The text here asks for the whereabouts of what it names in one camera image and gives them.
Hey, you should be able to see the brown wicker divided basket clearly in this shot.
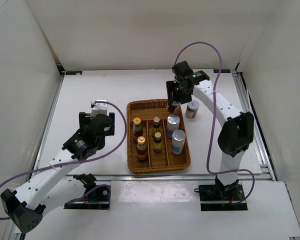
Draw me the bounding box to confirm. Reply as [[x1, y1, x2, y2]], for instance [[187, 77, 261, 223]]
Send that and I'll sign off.
[[126, 99, 191, 175]]

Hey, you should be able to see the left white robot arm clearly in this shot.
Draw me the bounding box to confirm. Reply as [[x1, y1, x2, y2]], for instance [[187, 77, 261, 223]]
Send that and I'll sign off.
[[0, 112, 115, 234]]

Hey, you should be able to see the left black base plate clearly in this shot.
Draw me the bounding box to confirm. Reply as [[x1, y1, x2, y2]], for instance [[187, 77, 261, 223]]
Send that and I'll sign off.
[[63, 184, 111, 210]]

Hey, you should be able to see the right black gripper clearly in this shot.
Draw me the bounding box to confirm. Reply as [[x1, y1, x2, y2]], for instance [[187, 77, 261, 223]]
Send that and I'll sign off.
[[165, 80, 192, 106]]

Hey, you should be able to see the purple cable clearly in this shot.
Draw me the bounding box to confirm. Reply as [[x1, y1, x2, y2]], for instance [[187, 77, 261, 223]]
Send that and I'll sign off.
[[0, 100, 127, 221], [174, 41, 255, 206]]

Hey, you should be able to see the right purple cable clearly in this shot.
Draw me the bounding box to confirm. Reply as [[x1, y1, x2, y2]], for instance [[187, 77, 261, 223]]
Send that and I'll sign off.
[[174, 41, 255, 206]]

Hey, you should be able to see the small yellow bottle beige cap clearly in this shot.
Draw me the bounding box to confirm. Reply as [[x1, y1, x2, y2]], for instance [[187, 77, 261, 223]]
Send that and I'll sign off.
[[151, 117, 161, 138]]

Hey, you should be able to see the red sauce bottle yellow cap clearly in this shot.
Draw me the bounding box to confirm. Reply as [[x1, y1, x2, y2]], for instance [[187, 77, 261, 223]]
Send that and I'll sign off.
[[132, 117, 143, 143]]

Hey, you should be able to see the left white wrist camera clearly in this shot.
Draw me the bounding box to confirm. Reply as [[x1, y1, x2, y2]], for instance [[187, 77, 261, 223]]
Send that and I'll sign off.
[[90, 99, 108, 119]]

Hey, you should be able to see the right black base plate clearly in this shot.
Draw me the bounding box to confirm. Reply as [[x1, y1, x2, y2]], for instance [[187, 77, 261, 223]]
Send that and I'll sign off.
[[193, 184, 248, 212]]

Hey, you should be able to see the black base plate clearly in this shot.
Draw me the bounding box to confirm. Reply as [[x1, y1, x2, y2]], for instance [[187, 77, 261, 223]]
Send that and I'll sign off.
[[193, 184, 248, 212], [63, 184, 111, 210]]

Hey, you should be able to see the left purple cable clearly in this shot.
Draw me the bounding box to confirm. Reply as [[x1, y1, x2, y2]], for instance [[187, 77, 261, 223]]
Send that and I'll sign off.
[[0, 100, 127, 221]]

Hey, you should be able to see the dark jar white lid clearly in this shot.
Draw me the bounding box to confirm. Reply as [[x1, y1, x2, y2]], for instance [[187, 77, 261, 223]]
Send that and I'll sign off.
[[166, 101, 181, 114], [185, 100, 200, 119]]

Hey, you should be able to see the white shaker silver lid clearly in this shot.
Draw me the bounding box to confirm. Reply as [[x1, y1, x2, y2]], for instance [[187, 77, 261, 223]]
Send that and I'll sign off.
[[166, 113, 180, 139], [171, 129, 186, 155]]

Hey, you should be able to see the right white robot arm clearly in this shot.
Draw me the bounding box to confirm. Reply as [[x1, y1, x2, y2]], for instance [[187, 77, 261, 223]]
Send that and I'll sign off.
[[166, 61, 254, 200]]

